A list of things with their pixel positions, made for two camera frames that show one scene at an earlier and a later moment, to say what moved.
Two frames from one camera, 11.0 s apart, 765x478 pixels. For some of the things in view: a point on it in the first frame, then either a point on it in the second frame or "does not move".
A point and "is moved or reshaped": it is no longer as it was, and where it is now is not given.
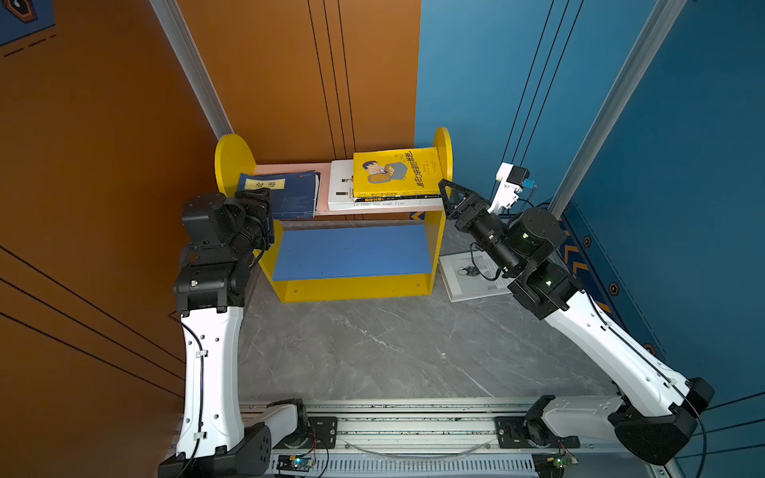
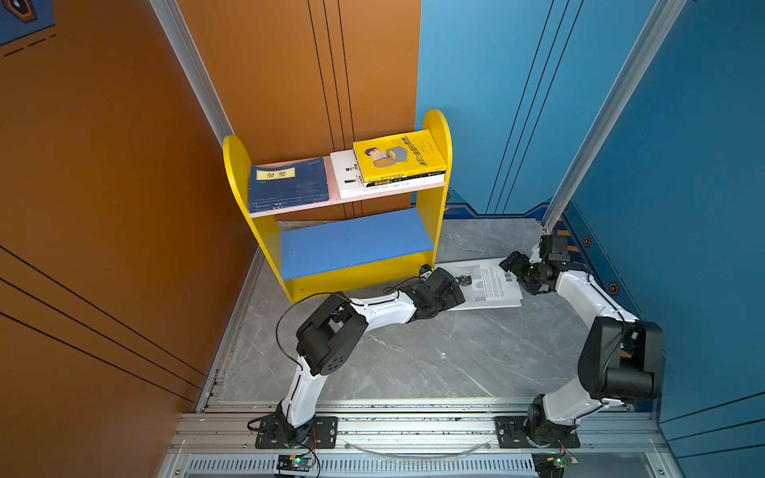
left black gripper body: x=259 y=214 → x=448 y=302
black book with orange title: x=396 y=198 → x=408 y=177
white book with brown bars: x=341 y=193 → x=349 y=181
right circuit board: x=552 y=464 does not move
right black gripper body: x=468 y=223 → x=527 y=274
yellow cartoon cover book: x=396 y=172 is moved or reshaped
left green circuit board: x=296 y=462 does not move
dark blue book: x=293 y=195 is moved or reshaped
